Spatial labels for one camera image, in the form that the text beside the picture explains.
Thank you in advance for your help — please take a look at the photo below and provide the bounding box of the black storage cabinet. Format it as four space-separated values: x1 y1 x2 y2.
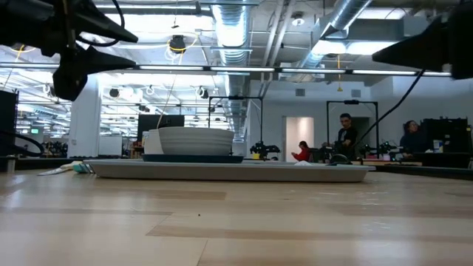
0 89 20 158

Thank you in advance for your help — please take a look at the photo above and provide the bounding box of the person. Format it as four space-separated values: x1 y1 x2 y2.
333 112 359 160
398 120 426 159
290 140 312 163

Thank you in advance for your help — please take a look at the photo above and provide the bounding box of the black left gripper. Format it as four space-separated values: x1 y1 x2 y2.
0 0 140 103

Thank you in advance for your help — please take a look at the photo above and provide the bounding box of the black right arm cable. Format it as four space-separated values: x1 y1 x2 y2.
354 68 426 151

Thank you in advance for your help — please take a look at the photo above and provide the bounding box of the white ribbed cup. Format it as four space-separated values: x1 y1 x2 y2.
143 129 166 155

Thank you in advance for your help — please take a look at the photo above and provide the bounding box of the black ceiling-mounted device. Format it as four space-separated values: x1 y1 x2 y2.
169 34 187 55

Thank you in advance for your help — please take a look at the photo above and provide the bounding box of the thick black looped cable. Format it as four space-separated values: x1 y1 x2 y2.
0 129 46 158

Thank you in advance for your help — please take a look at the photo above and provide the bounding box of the white square column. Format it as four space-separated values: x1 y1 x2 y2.
67 72 103 159

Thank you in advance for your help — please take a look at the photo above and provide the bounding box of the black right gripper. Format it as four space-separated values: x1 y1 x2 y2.
371 0 473 81

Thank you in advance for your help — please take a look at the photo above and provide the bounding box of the navy cloth napkin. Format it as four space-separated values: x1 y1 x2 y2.
258 159 330 166

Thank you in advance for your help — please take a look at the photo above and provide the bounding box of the black equipment rack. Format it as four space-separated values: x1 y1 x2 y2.
420 117 472 169

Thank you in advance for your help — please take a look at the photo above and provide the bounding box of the wide ribbed air duct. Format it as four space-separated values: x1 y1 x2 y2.
211 0 253 68

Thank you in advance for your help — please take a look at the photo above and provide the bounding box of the black left wrist camera cable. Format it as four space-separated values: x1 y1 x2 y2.
75 0 126 48

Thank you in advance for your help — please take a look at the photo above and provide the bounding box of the long LED light bar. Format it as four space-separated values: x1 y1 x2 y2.
0 62 473 78

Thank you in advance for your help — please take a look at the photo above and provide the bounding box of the black computer monitor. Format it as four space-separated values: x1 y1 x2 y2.
137 114 186 160

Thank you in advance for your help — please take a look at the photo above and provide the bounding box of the white door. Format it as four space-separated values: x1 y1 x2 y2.
285 116 316 163

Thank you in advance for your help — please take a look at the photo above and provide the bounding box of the white ribbed bowl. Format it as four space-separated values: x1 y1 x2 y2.
157 126 235 157

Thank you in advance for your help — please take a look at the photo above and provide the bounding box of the black gantry frame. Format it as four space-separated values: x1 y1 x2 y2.
325 99 379 160
208 95 265 156

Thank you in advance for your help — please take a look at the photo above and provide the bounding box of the grey plastic tray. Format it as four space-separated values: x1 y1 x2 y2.
82 158 377 183

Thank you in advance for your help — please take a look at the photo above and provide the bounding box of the smooth silver air duct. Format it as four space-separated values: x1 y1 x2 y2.
297 0 373 69

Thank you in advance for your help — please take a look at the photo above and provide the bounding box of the dark teal plate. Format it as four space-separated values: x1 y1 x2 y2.
141 153 245 165

